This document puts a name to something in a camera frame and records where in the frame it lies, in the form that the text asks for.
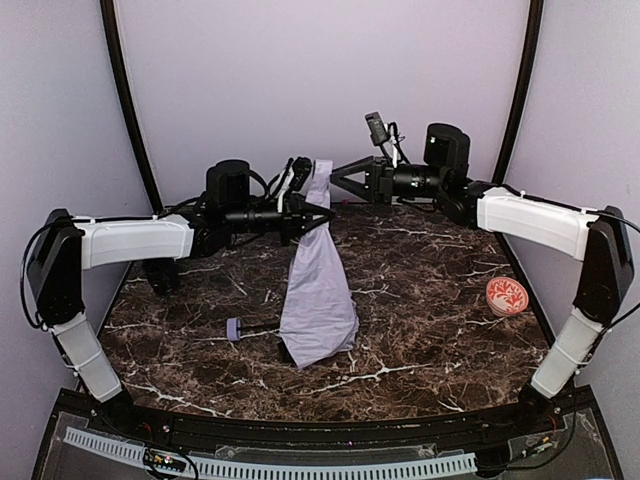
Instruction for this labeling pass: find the lavender folding umbrella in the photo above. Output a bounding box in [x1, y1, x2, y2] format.
[225, 158, 360, 370]

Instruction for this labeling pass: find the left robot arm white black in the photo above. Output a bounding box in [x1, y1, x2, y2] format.
[19, 157, 334, 403]

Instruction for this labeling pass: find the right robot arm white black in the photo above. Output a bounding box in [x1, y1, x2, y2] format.
[330, 115, 634, 399]

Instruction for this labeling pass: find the red white patterned bowl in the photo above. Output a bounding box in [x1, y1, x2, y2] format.
[486, 277, 529, 316]

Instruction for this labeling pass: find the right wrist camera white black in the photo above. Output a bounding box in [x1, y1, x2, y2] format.
[365, 112, 407, 167]

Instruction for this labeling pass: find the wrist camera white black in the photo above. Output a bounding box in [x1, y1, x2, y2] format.
[266, 157, 313, 213]
[365, 112, 407, 167]

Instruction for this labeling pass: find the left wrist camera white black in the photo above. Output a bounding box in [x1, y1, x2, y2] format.
[266, 157, 313, 213]

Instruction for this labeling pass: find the right black corner post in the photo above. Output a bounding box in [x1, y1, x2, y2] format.
[492, 0, 545, 183]

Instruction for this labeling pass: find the black corner post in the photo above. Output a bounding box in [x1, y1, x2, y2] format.
[99, 0, 163, 213]
[492, 0, 545, 183]

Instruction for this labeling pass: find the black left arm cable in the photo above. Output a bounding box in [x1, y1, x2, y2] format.
[19, 224, 56, 331]

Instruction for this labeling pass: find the grey slotted cable duct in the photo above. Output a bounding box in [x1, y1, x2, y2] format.
[63, 427, 477, 479]

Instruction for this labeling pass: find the left black corner post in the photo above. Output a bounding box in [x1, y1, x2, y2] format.
[99, 0, 163, 213]

